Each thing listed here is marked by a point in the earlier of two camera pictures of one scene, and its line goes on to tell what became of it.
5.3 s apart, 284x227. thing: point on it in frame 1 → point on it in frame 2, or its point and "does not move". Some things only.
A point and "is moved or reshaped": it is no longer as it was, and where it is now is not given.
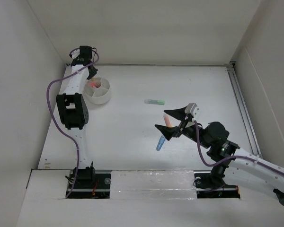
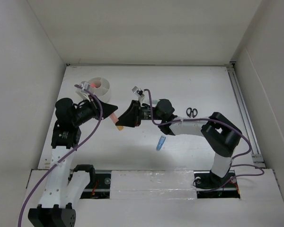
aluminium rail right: x=231 y=67 does not move
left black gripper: x=92 y=74 → x=107 y=109
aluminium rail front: x=102 y=189 does not move
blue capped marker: x=160 y=143 does not move
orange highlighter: x=167 y=120 is moved or reshaped
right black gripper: x=168 y=132 → x=132 y=117
